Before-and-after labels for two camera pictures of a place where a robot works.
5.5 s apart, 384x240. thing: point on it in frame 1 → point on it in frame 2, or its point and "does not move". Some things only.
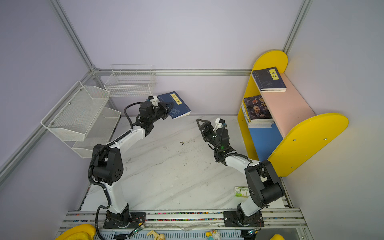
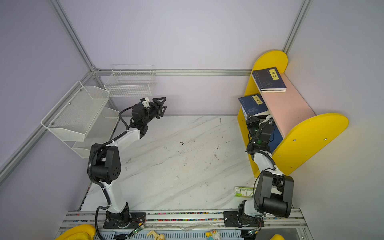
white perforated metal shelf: x=74 y=116 does not move
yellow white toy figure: x=214 y=235 does not move
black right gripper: x=207 y=125 → x=250 y=123
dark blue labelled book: x=269 y=79 does not move
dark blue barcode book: x=179 y=109 → x=253 y=105
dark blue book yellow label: x=274 y=91 does not move
